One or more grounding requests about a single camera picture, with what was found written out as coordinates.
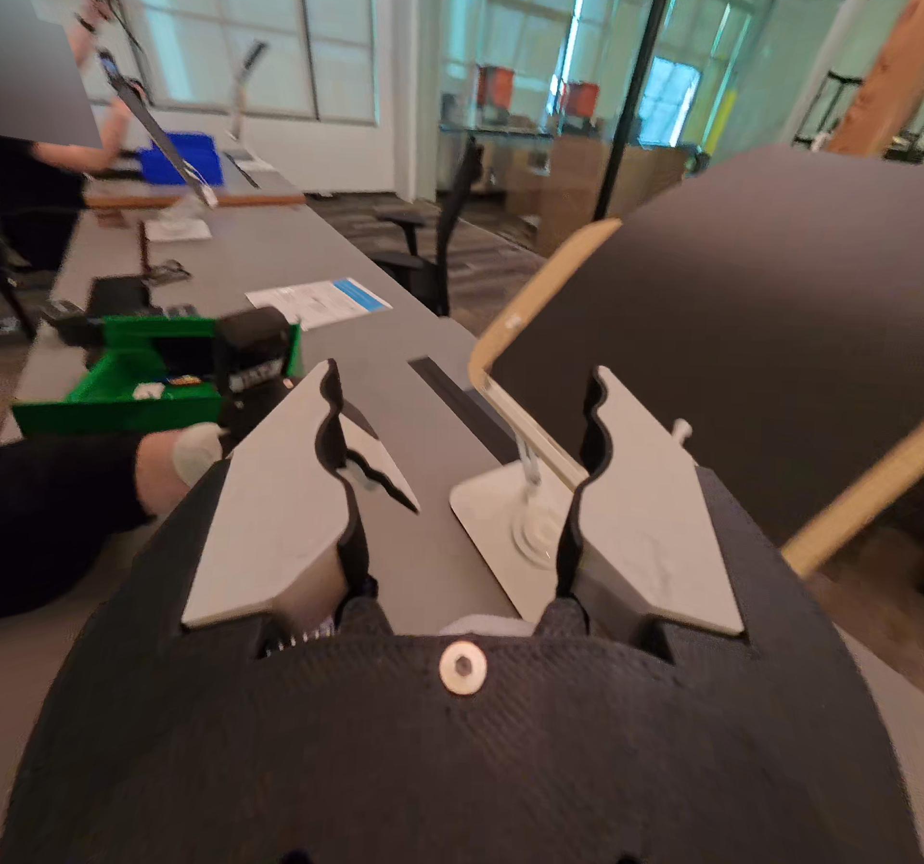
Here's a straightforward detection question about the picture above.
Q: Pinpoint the green plastic bin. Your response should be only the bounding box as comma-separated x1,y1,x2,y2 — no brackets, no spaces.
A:
13,315,302,439

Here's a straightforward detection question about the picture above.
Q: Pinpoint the wooden topped desk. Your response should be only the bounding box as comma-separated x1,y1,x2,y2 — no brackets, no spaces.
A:
83,149,309,213

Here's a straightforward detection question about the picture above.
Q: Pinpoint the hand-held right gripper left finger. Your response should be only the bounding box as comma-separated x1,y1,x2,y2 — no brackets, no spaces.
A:
180,359,380,632

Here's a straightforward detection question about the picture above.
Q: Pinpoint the cardboard box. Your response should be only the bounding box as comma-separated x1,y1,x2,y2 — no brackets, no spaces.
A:
505,135,688,260

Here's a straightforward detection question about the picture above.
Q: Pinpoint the orange 3D printer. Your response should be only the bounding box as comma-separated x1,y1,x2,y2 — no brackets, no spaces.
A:
475,64,515,126
559,80,602,133

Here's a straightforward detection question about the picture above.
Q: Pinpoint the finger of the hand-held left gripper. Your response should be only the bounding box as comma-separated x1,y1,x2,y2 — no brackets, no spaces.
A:
345,440,422,516
338,402,381,451

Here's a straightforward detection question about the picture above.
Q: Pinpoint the black floor lamp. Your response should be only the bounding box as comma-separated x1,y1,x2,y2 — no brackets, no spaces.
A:
592,0,688,224

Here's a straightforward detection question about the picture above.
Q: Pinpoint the small black device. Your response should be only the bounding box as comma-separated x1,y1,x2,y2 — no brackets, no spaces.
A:
87,275,154,318

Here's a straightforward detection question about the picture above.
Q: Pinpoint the blue plastic bin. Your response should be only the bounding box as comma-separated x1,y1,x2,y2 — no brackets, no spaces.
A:
136,131,226,188

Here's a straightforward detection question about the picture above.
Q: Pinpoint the tilted board on white stand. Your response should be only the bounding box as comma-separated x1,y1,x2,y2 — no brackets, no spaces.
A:
226,41,270,144
97,48,219,242

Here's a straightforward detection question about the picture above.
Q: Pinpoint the black office chair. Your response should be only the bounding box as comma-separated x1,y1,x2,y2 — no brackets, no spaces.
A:
372,135,486,318

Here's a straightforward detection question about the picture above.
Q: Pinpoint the person's left hand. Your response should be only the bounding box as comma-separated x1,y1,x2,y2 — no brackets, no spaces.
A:
172,422,226,487

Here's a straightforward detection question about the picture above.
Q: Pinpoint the person's left forearm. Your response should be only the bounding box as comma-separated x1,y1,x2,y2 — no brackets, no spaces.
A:
0,431,190,617

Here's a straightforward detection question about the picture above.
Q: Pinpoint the printed paper sheet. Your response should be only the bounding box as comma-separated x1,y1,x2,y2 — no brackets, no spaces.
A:
245,278,394,332

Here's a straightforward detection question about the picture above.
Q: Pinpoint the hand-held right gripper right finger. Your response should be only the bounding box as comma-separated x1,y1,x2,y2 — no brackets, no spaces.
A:
554,366,746,637

